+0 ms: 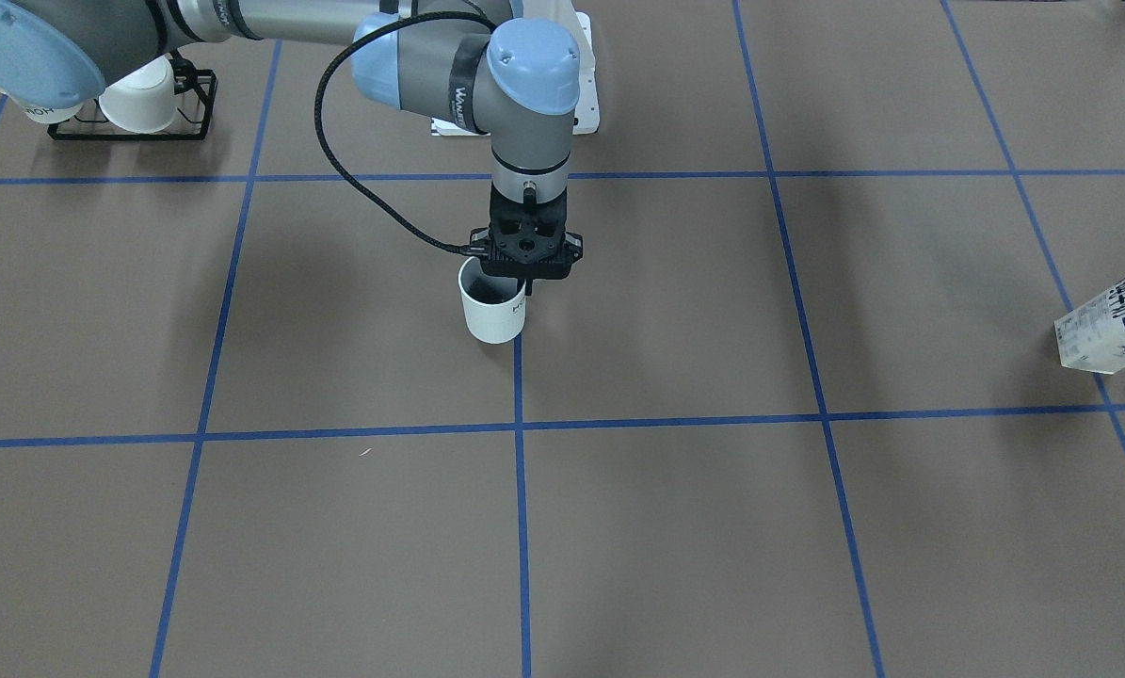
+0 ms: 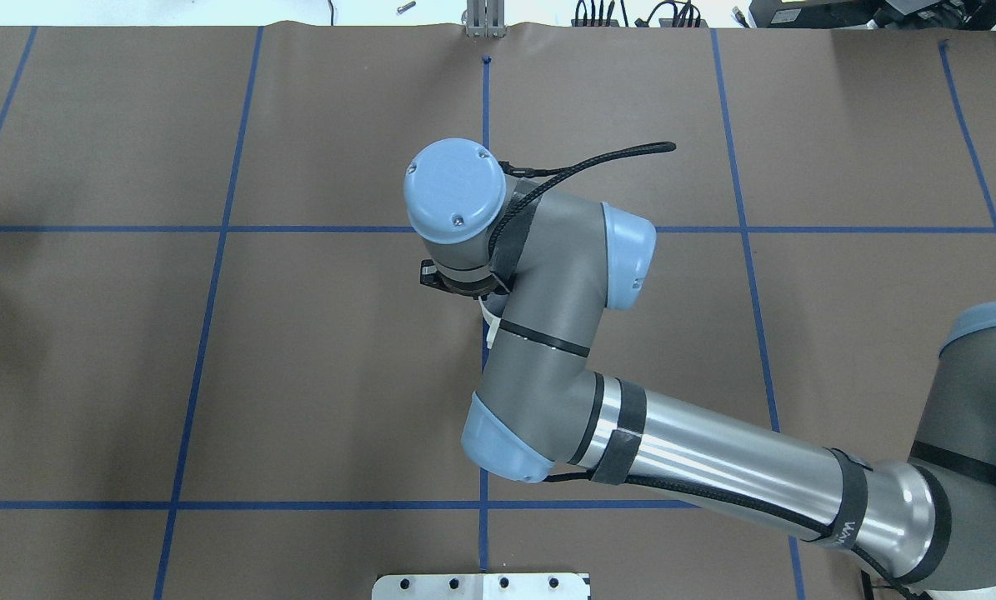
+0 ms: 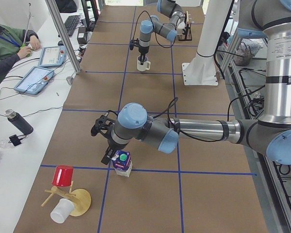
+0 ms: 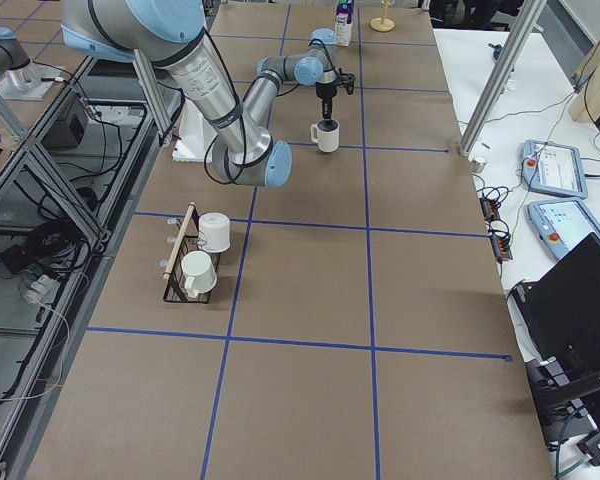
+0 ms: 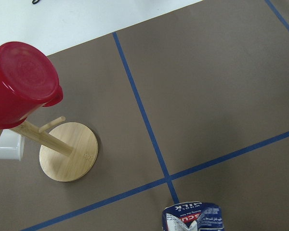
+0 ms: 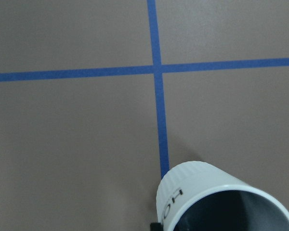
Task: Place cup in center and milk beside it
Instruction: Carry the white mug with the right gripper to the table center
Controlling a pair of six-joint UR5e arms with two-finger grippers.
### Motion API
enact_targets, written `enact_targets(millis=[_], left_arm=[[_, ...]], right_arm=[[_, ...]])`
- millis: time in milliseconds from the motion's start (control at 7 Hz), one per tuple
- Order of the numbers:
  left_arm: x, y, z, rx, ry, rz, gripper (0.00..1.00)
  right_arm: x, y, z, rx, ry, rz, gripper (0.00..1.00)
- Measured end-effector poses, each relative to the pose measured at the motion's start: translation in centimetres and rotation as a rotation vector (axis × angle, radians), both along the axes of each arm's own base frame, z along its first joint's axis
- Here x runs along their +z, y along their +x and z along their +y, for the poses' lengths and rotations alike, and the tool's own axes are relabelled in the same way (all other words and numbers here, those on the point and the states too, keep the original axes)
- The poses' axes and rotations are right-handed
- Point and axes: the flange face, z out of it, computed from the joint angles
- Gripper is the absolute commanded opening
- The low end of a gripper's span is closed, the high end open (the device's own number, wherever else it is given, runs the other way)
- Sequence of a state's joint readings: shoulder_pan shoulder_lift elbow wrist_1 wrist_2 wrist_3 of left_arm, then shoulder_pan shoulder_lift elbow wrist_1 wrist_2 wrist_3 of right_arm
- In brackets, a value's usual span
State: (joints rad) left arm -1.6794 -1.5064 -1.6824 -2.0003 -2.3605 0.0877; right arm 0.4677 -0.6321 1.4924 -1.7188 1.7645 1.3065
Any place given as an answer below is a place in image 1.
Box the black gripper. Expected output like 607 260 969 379
469 187 584 295

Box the white mug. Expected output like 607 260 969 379
458 257 527 345

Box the milk carton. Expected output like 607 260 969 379
1055 278 1125 376

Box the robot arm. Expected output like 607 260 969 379
0 1 584 284

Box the white cup lower rack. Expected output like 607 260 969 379
98 56 178 134

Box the white cup rack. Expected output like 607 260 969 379
98 56 178 134
12 98 86 125

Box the white cup upper rack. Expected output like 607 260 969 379
12 98 86 125

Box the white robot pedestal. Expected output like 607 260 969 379
401 1 599 157

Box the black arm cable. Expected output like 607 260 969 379
313 9 500 257

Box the black wire cup rack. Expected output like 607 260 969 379
46 52 218 142

